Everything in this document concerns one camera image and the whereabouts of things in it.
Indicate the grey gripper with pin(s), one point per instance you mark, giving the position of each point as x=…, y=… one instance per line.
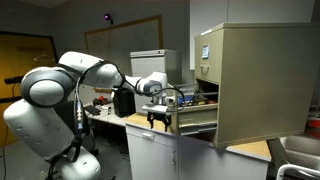
x=156, y=108

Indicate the beige cabinet drawer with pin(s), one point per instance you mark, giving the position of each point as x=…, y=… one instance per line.
x=195, y=116
x=211, y=50

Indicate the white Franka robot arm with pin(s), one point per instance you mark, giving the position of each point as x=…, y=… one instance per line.
x=40, y=130

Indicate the metal cabinet drawer pull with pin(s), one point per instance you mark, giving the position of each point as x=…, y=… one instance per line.
x=148, y=136

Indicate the blue item in drawer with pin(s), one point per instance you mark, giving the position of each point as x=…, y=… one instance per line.
x=187, y=99

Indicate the white base cabinet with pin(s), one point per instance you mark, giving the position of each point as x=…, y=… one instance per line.
x=156, y=160

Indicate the metal cabinet door pull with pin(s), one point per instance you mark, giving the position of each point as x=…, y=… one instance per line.
x=173, y=158

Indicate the small grey file cabinet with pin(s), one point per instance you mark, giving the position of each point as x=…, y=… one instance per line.
x=150, y=65

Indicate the white blue drawer label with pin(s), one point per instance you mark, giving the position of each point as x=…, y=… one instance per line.
x=205, y=51

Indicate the beige metal file cabinet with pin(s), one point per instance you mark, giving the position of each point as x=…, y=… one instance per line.
x=266, y=83

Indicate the black box on desk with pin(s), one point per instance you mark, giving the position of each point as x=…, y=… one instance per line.
x=124, y=101

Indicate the white desk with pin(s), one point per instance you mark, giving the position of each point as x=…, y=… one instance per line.
x=110, y=118

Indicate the red item on desk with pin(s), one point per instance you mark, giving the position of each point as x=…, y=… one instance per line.
x=99, y=99

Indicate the flat black desk item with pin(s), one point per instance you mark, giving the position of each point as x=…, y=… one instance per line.
x=92, y=109

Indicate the wood framed whiteboard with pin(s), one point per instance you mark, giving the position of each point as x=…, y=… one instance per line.
x=133, y=40

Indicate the webcam with purple light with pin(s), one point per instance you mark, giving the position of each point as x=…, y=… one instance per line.
x=107, y=16

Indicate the black slanted stand leg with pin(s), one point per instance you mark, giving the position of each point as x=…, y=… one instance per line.
x=276, y=153

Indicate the white coat hanger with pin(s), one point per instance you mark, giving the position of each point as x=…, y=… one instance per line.
x=44, y=58

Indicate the steel sink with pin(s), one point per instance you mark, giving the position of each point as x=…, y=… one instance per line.
x=300, y=153

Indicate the red container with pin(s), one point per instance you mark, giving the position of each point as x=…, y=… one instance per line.
x=314, y=122

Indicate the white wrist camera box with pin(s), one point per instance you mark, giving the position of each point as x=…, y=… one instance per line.
x=169, y=99

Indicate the white tube frame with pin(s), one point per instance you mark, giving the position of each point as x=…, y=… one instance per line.
x=293, y=167

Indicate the black stereo camera on stand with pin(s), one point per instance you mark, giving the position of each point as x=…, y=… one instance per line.
x=13, y=80

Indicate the black camera mounting bar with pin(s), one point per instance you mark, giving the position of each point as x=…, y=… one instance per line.
x=8, y=99

